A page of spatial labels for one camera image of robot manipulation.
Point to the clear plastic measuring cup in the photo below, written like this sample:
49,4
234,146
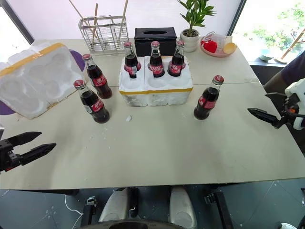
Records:
221,40

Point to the silver robot leg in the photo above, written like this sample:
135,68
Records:
182,207
114,205

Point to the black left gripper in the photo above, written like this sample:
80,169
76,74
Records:
8,155

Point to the person's bare forearm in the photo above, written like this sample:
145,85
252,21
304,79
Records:
276,83

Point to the purple round mat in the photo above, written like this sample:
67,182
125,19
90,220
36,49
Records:
77,59

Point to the wooden easel frame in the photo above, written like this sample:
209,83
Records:
289,47

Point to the silver right robot leg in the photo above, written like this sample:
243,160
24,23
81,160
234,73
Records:
182,207

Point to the pale green bowl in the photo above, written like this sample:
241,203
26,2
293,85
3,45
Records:
264,56

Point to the white styrofoam lid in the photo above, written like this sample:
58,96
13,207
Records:
35,76

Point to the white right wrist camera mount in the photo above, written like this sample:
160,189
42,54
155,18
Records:
297,88

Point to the green leafy plant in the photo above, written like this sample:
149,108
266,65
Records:
195,13

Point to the small white plastic piece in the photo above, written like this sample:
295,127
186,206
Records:
129,118

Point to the black table leg frame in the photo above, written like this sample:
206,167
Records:
89,211
221,207

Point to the white styrofoam bottle tray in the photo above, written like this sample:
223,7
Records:
156,93

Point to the thin wooden stick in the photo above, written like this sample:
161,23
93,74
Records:
82,15
124,14
95,16

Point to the white ribbed plant pot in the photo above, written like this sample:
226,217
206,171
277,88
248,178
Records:
189,43

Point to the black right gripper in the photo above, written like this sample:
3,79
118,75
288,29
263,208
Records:
290,107

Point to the black tissue box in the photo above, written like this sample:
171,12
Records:
155,41

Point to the pink round tray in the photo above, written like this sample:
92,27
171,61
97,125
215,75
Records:
215,54

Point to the person's dark navy sleeve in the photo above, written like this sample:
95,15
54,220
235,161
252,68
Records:
295,68

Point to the dark rounded robot torso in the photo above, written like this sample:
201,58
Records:
138,225

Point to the small yellow cup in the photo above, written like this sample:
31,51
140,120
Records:
230,47

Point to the silver left robot leg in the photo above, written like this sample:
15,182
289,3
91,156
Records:
114,205

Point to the glass cola bottle red cap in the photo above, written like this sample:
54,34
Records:
94,103
131,62
206,102
176,65
156,64
98,81

